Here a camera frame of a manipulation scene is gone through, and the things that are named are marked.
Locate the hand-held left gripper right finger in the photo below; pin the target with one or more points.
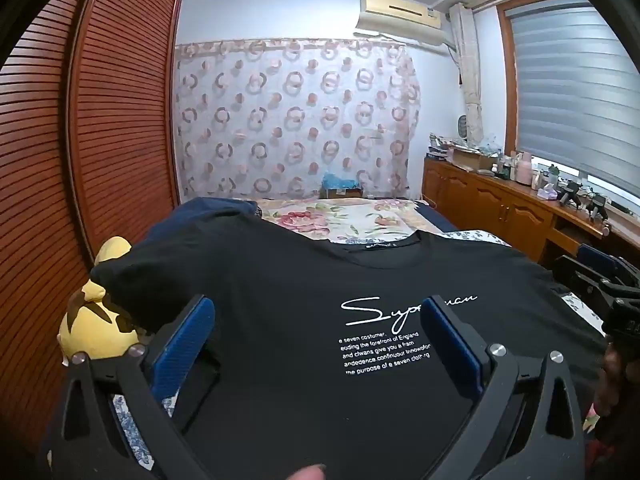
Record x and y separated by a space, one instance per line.
452 345

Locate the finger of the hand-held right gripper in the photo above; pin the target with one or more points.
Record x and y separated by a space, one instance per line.
580 272
597 256

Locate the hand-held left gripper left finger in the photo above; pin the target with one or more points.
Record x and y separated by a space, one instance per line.
182 345

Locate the black printed T-shirt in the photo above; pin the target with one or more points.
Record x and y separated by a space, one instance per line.
280 310

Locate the person's right forearm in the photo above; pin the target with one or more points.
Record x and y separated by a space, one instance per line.
620 400

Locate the person's left hand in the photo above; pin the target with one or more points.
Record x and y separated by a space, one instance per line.
307 474

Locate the small black device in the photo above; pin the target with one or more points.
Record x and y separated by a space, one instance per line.
597 209
569 194

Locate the yellow plush toy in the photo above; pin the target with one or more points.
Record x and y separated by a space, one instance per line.
90 330

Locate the blue and white floral sheet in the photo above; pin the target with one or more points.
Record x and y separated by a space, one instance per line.
482 236

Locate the pink flask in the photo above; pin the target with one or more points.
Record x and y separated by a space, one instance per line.
524 170

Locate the wooden side cabinet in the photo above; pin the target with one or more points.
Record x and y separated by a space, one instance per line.
480 200

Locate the navy bed sheet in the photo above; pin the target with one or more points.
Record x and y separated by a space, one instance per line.
435 217

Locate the folded navy blanket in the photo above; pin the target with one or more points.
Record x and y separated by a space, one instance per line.
200 210

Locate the open cardboard box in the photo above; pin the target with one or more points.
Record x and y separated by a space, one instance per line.
472 160

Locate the grey window blind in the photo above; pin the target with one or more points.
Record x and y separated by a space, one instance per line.
565 85

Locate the floral blanket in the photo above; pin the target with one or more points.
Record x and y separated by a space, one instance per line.
320 220

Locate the small white fan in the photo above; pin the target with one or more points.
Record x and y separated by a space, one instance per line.
464 129

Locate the small cardboard box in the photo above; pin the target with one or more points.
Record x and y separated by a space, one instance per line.
342 193

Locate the tied lace curtain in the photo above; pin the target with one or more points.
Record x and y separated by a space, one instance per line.
467 60

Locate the wooden louvered wardrobe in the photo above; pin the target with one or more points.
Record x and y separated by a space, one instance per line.
115 110

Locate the circle patterned wall curtain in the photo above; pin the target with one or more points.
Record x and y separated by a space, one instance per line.
300 110

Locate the wall air conditioner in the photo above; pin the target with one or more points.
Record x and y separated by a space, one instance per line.
395 15

